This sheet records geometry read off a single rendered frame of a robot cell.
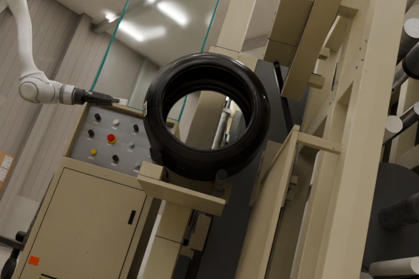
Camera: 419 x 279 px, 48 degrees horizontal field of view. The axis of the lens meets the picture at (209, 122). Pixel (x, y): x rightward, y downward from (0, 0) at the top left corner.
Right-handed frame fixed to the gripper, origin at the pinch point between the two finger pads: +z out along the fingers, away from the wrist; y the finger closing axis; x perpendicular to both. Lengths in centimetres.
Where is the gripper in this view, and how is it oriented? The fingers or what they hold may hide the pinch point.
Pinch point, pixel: (120, 101)
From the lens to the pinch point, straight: 213.9
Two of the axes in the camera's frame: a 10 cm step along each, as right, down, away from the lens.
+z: 9.9, 1.4, -0.2
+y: -0.3, 3.3, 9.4
